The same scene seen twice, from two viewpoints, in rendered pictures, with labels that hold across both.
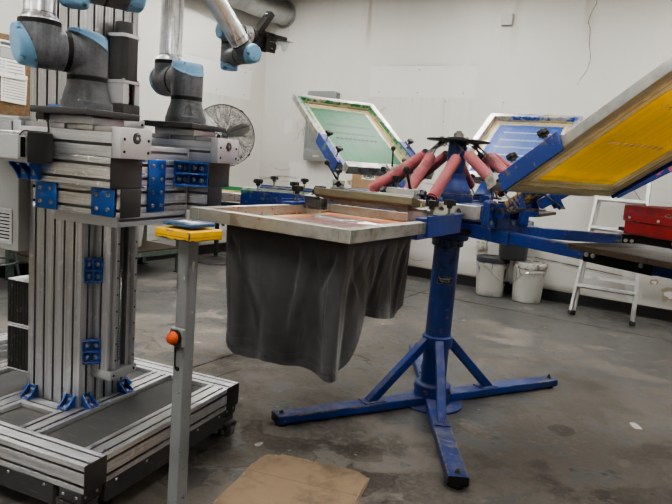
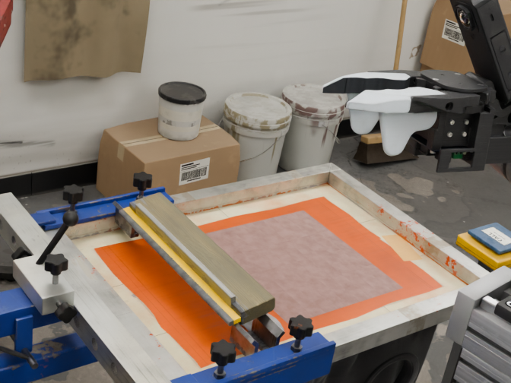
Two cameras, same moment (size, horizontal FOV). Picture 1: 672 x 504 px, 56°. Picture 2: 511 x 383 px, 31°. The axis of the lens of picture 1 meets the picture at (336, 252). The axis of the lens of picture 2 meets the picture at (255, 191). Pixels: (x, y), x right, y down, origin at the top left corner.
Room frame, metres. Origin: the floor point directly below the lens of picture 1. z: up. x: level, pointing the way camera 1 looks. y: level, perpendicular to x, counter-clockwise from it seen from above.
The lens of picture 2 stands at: (3.65, 0.48, 1.97)
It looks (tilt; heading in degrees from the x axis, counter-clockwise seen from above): 28 degrees down; 199
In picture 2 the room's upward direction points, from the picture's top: 9 degrees clockwise
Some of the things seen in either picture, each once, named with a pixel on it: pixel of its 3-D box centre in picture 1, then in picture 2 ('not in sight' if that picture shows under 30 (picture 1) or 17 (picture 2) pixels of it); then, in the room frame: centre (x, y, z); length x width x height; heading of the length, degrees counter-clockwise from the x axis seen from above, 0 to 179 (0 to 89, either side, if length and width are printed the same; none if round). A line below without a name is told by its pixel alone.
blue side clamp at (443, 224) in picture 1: (439, 224); (106, 217); (2.20, -0.35, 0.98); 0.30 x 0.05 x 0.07; 149
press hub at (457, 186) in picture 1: (444, 271); not in sight; (3.04, -0.54, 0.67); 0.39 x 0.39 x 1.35
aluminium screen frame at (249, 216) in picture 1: (335, 218); (273, 261); (2.14, 0.01, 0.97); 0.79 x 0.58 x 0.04; 149
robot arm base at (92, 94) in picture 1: (86, 93); not in sight; (1.96, 0.79, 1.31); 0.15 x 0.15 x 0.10
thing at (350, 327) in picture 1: (375, 299); not in sight; (1.98, -0.14, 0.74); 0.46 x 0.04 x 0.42; 149
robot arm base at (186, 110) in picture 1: (186, 110); not in sight; (2.42, 0.60, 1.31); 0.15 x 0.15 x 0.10
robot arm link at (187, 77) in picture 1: (186, 78); not in sight; (2.42, 0.61, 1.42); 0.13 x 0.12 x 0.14; 43
